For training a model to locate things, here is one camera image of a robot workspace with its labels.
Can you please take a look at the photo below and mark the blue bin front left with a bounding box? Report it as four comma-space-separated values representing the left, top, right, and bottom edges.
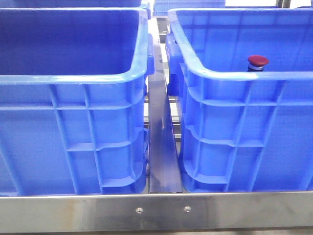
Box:
0, 7, 154, 197

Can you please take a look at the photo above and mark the blue bin far left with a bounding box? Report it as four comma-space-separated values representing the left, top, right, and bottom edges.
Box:
0, 0, 151, 19

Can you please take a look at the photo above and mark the blue bin front right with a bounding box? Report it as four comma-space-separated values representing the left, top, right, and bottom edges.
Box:
166, 8, 313, 192

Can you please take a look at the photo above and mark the red push button placed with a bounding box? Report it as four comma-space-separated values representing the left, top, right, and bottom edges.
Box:
247, 55, 269, 72

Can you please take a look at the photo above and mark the steel rail screw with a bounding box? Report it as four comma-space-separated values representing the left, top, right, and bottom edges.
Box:
135, 207, 143, 214
184, 206, 191, 213

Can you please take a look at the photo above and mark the steel rail screw right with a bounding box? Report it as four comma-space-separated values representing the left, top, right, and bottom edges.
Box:
184, 206, 191, 213

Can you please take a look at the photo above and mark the steel rail screw left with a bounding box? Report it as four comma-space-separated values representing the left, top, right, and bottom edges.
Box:
135, 207, 143, 214

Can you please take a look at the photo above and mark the steel shelf front rail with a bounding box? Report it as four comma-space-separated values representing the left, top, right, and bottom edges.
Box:
0, 191, 313, 233

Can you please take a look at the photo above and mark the blue bin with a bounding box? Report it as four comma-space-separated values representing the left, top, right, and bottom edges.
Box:
0, 7, 154, 197
153, 0, 226, 16
0, 0, 151, 19
166, 8, 313, 192

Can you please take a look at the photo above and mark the blue bin behind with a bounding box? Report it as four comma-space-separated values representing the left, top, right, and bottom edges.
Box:
153, 0, 226, 16

